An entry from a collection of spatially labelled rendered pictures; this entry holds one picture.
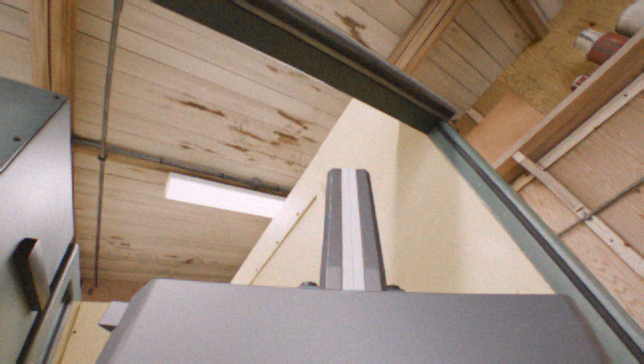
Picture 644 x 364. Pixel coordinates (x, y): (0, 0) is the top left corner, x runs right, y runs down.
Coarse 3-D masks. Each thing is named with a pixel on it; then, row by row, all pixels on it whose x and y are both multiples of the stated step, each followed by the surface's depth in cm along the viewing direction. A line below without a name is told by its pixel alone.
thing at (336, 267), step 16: (336, 176) 11; (336, 192) 10; (336, 208) 9; (336, 224) 8; (336, 240) 8; (336, 256) 7; (352, 256) 7; (320, 272) 7; (336, 272) 7; (352, 272) 7; (320, 288) 7; (336, 288) 7; (352, 288) 7
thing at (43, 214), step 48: (0, 96) 56; (48, 96) 63; (0, 144) 49; (48, 144) 62; (0, 192) 47; (48, 192) 68; (0, 240) 50; (48, 240) 76; (0, 288) 54; (48, 288) 76; (0, 336) 58
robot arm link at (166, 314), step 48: (144, 288) 6; (192, 288) 5; (240, 288) 5; (288, 288) 5; (144, 336) 5; (192, 336) 5; (240, 336) 5; (288, 336) 5; (336, 336) 5; (384, 336) 5; (432, 336) 5; (480, 336) 5; (528, 336) 5; (576, 336) 5
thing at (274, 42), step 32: (160, 0) 27; (192, 0) 28; (224, 0) 28; (224, 32) 31; (256, 32) 31; (288, 32) 32; (288, 64) 35; (320, 64) 36; (352, 96) 41; (384, 96) 42; (416, 128) 48
